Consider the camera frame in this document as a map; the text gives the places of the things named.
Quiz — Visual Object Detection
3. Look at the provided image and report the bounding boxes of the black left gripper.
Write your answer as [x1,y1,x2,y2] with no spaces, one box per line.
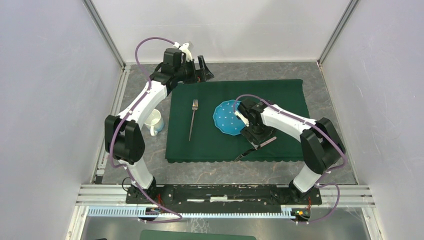
[174,55,214,85]

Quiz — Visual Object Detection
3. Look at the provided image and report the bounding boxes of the black handled knife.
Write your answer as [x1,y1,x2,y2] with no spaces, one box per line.
[233,136,277,162]

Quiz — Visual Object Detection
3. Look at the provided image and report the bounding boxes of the silver fork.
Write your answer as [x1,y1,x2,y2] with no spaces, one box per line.
[188,99,199,141]

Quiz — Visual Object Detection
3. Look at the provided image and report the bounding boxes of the blue polka dot plate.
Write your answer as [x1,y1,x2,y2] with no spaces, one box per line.
[212,99,246,136]

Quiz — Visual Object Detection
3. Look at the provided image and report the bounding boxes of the dark green cloth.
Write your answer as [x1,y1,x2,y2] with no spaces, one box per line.
[165,79,310,163]

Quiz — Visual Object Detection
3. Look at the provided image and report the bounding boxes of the white blue mug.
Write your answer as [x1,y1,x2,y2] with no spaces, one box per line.
[144,109,165,137]

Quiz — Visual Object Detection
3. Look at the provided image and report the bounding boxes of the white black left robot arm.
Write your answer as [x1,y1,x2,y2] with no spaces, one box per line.
[104,47,214,204]

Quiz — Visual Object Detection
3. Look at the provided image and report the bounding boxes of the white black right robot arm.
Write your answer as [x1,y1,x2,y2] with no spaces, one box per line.
[234,99,347,204]

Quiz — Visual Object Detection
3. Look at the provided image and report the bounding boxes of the green mat at bottom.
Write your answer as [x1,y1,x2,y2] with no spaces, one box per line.
[139,229,256,240]

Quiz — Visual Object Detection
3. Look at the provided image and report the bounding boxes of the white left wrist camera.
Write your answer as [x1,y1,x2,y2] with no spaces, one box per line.
[173,41,193,62]

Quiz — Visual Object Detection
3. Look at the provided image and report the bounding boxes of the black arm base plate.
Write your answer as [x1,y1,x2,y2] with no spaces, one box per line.
[125,184,323,215]

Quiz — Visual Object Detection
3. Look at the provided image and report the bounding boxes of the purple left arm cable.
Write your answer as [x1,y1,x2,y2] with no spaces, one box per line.
[108,37,184,224]

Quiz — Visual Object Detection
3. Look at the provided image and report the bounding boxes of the blue slotted cable duct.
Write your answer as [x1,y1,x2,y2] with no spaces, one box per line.
[87,206,295,220]

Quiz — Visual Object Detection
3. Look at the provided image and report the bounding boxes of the aluminium frame rails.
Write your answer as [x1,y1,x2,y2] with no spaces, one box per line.
[66,0,385,240]

